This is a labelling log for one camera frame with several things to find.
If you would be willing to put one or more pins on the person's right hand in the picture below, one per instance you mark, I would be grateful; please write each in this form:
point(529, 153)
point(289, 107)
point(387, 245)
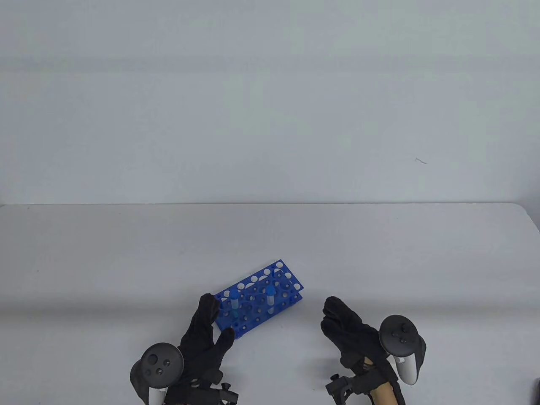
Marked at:
point(352, 333)

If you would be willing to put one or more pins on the black and white left controller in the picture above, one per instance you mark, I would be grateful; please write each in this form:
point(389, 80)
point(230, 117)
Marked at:
point(158, 363)

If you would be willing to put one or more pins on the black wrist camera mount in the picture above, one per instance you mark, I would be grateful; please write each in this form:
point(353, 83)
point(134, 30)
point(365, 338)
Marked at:
point(223, 395)
point(339, 388)

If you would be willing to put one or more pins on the clear plastic test tube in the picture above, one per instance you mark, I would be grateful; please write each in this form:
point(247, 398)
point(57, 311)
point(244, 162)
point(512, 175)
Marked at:
point(270, 303)
point(234, 308)

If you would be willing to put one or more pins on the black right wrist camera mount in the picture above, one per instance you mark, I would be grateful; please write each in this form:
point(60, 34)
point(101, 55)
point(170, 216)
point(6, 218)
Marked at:
point(339, 388)

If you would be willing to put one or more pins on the blue plastic test tube rack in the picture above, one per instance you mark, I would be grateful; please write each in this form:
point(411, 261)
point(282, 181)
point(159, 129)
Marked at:
point(279, 266)

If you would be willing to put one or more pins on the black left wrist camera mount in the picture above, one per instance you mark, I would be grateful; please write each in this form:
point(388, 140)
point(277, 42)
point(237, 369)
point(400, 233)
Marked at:
point(223, 395)

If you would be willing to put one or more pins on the person's left hand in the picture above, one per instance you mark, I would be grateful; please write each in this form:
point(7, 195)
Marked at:
point(202, 337)

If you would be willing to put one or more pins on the person's right forearm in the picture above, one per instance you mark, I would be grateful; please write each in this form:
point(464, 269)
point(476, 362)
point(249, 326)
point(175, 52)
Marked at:
point(382, 396)

